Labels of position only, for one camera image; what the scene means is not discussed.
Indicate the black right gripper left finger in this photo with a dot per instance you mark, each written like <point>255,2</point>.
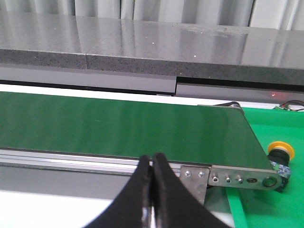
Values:
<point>132,206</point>

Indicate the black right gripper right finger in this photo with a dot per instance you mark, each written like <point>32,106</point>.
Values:
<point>174,205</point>

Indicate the yellow black push button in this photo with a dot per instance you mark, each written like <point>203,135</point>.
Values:
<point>280,154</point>

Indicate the green plastic tray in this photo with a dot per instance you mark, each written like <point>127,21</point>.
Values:
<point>272,209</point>

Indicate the green conveyor belt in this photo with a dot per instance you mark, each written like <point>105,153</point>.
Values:
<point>197,134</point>

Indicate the grey panel under counter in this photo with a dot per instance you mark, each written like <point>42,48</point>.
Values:
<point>147,84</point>

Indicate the grey stone counter slab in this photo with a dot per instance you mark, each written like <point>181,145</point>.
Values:
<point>256,55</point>

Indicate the white pleated curtain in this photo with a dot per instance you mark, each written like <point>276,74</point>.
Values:
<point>274,14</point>

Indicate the steel conveyor end bracket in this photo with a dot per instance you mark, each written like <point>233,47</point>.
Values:
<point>196,179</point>

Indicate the aluminium conveyor side rail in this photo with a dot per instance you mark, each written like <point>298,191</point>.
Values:
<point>67,162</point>

